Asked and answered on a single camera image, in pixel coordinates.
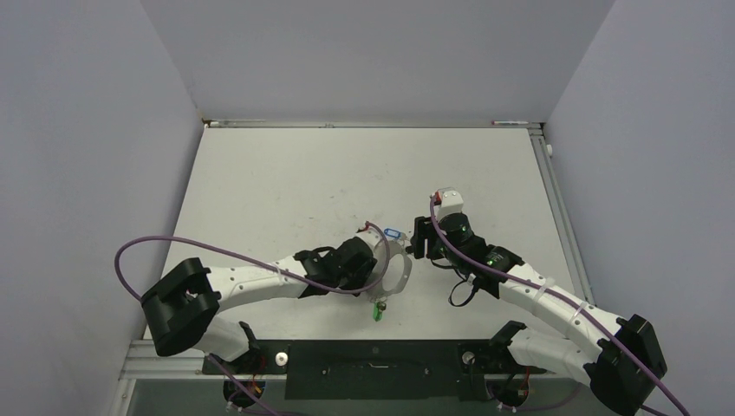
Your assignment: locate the blue key tag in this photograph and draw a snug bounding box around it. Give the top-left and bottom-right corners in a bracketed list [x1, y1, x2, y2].
[383, 228, 402, 239]

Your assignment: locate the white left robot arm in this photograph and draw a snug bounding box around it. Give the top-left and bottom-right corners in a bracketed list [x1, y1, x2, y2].
[140, 236, 389, 373]

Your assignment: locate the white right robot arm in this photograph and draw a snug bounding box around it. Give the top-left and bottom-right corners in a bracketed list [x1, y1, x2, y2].
[409, 212, 667, 415]

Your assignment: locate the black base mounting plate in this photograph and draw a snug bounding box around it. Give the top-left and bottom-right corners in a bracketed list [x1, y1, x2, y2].
[202, 340, 537, 401]

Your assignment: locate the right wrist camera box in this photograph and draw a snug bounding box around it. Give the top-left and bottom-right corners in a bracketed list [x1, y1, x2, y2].
[432, 187, 464, 222]

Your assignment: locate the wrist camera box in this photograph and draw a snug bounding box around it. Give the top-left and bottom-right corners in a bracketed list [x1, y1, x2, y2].
[355, 221, 398, 265]
[432, 187, 464, 222]

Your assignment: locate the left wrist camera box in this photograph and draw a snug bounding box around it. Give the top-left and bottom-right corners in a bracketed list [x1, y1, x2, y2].
[355, 221, 398, 265]

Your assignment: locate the pen on back rail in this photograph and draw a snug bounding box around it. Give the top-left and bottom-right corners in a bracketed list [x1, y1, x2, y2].
[491, 120, 531, 127]

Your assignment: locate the aluminium right side rail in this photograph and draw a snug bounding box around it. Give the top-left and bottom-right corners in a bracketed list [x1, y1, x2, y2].
[528, 124, 595, 305]

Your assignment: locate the aluminium back rail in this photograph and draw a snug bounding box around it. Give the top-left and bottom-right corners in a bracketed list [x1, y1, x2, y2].
[204, 120, 543, 130]

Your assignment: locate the aluminium front frame rail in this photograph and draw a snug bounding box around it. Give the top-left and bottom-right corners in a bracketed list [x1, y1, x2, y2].
[119, 340, 293, 380]

